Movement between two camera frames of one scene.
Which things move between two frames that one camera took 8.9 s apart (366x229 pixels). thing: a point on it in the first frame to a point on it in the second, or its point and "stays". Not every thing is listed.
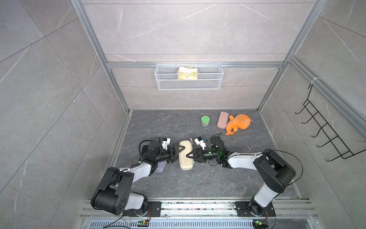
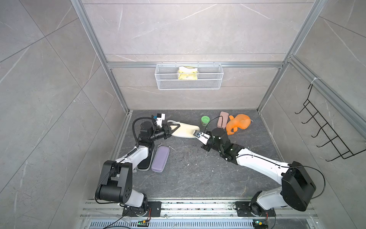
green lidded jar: (205, 120) stays
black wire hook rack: (345, 152) stays
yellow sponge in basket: (187, 73) stays
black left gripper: (174, 153) to (166, 130)
